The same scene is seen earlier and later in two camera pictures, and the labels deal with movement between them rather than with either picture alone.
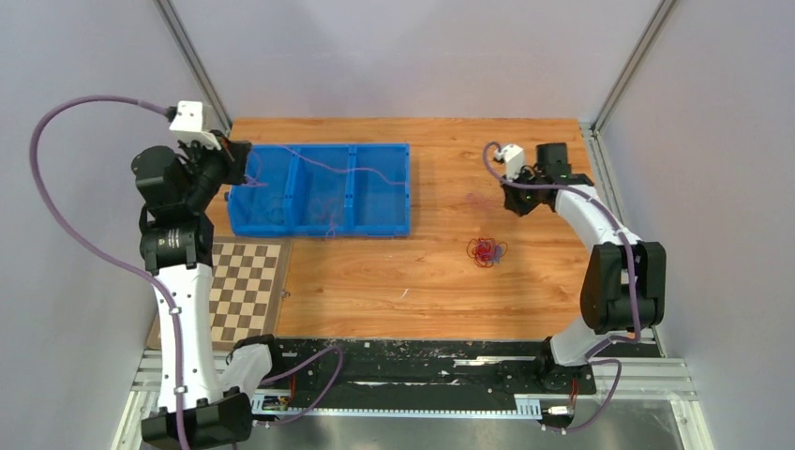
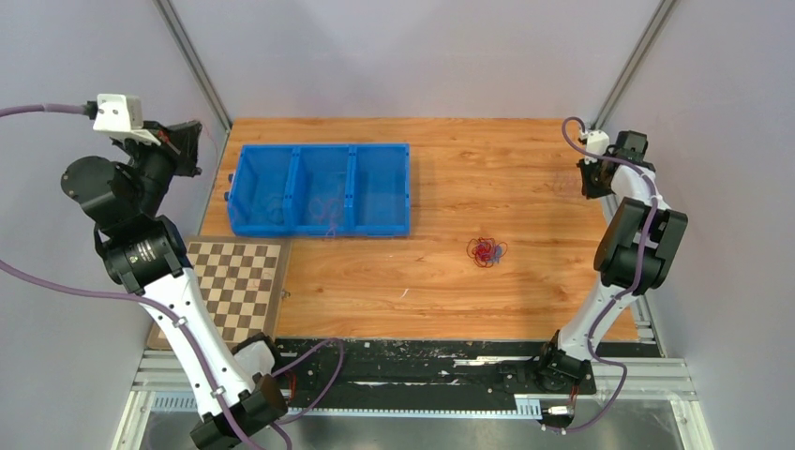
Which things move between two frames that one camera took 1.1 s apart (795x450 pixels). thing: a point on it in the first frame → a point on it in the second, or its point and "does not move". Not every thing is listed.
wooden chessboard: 247,290 does not move
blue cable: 498,251 does not move
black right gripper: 512,203 → 590,191
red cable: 483,250 does not move
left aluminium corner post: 186,51 does not move
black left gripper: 233,156 → 178,146
